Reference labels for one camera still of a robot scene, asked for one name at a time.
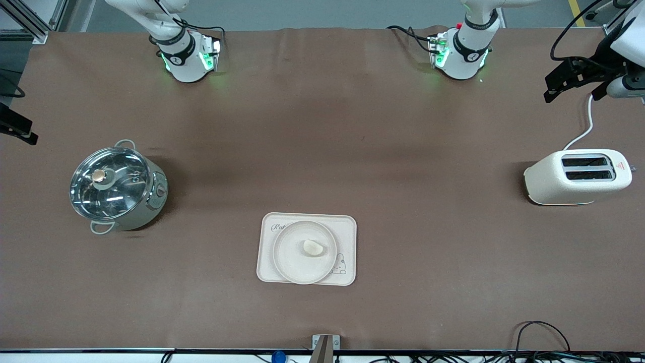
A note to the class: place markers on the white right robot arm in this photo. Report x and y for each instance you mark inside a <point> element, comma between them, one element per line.
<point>181,55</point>

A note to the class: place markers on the blue round cap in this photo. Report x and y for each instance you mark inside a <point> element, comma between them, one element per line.
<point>278,357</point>

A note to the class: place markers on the round beige plate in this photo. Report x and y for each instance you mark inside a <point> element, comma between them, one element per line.
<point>304,252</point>

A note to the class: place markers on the cream two-slot toaster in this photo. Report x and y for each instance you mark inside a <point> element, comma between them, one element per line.
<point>569,189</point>

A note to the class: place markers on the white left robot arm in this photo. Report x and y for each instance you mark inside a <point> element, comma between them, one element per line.
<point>466,50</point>

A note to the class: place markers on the glass pot lid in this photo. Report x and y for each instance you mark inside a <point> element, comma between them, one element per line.
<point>111,184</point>

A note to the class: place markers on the grey metal camera bracket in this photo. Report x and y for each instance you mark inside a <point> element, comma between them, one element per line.
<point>325,345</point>

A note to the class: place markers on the small white steamed bun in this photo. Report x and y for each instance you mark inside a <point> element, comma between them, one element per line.
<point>314,247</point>

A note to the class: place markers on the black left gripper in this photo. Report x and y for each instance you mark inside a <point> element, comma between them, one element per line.
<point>601,66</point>

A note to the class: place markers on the aluminium frame profile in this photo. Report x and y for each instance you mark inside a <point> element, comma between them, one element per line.
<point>30,22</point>

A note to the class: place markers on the brown table cloth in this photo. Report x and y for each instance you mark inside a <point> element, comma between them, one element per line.
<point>403,151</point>

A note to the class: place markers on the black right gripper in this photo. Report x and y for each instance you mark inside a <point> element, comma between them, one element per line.
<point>14,123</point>

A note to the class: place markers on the beige rabbit print tray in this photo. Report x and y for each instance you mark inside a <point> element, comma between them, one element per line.
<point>347,237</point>

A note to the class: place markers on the pale green electric pot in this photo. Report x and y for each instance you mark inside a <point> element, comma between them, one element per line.
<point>151,204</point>

